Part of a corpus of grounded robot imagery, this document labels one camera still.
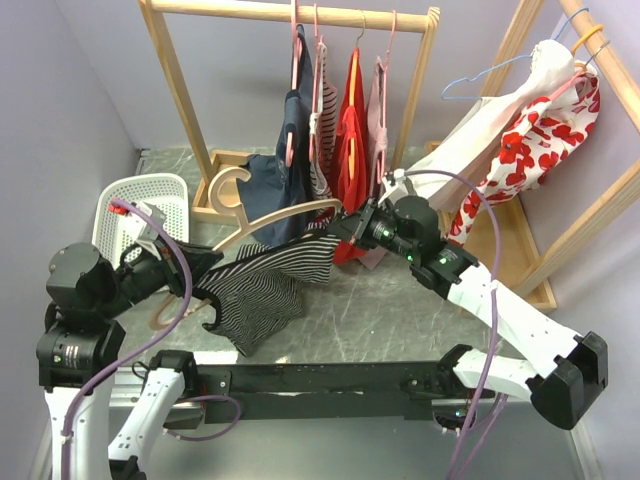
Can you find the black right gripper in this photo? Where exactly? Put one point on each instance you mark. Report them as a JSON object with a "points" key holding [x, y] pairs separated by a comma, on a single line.
{"points": [[346, 229]]}

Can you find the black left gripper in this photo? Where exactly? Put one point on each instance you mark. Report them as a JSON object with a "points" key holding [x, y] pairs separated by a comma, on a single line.
{"points": [[170, 267]]}

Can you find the black white striped tank top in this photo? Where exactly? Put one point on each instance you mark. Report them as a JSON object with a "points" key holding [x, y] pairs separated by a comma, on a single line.
{"points": [[256, 295]]}

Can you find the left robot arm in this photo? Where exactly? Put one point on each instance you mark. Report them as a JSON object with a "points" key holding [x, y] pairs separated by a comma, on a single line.
{"points": [[82, 337]]}

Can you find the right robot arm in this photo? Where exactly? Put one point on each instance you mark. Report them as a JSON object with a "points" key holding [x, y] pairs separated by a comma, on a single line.
{"points": [[561, 372]]}

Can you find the orange hanger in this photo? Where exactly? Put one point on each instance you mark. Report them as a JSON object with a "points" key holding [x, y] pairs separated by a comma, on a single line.
{"points": [[352, 94]]}

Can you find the navy blue printed top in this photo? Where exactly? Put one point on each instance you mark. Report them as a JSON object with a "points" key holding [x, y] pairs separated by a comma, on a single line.
{"points": [[273, 185]]}

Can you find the mauve pink top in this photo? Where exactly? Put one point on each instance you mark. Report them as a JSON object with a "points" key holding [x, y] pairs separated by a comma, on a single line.
{"points": [[377, 129]]}

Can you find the pink plastic hanger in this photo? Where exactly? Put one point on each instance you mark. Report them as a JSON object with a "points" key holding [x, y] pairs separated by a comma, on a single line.
{"points": [[293, 101]]}

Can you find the red white striped top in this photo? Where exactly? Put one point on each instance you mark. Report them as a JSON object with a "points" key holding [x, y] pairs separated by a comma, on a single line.
{"points": [[319, 174]]}

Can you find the orange hanger hook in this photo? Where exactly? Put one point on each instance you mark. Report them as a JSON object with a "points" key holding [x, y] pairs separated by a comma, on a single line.
{"points": [[585, 37]]}

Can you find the white perforated plastic basket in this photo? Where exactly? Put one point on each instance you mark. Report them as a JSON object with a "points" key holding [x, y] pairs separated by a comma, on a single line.
{"points": [[162, 196]]}

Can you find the white garment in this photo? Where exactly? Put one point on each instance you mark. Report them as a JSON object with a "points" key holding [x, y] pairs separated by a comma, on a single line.
{"points": [[445, 176]]}

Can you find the wooden clothes rack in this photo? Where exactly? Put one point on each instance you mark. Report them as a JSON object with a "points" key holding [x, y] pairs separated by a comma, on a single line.
{"points": [[211, 163], [567, 241]]}

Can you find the black base bar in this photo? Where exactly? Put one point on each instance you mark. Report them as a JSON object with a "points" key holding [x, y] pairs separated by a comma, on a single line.
{"points": [[330, 390]]}

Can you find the red floral white dress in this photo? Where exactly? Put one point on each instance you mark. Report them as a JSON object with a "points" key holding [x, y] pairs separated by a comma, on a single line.
{"points": [[544, 134]]}

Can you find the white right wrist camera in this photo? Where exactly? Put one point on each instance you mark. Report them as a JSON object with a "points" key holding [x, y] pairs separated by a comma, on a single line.
{"points": [[396, 184]]}

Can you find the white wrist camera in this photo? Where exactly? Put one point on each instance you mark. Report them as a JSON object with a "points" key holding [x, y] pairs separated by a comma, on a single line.
{"points": [[396, 184], [141, 222]]}

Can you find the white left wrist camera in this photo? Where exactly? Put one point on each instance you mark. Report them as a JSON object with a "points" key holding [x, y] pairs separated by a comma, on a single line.
{"points": [[141, 222]]}

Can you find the pink wire hanger right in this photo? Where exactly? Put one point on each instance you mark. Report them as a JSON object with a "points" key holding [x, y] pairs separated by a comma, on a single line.
{"points": [[386, 59]]}

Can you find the pink wire hanger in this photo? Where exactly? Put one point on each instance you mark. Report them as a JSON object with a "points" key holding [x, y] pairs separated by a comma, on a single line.
{"points": [[386, 59], [320, 118]]}

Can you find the aluminium rail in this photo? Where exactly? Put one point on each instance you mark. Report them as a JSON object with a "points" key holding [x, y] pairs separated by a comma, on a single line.
{"points": [[169, 400]]}

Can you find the blue wire hanger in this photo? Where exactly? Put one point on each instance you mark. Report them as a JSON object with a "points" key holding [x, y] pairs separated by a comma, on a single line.
{"points": [[508, 53]]}

